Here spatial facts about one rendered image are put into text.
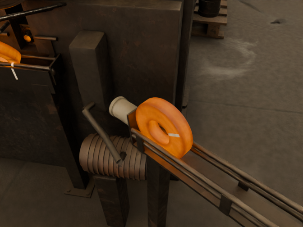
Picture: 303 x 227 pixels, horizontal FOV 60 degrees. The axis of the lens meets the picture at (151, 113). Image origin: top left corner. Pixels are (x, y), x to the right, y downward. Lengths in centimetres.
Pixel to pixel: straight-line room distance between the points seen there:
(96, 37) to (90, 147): 32
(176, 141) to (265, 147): 107
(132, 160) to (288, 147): 106
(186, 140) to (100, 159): 33
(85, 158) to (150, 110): 32
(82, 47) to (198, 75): 134
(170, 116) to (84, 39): 35
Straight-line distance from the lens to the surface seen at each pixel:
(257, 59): 226
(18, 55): 89
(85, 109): 82
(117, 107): 69
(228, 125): 164
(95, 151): 82
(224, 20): 243
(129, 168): 80
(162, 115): 55
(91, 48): 73
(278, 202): 58
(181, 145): 57
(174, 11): 73
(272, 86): 202
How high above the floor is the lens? 117
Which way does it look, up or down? 45 degrees down
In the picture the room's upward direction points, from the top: straight up
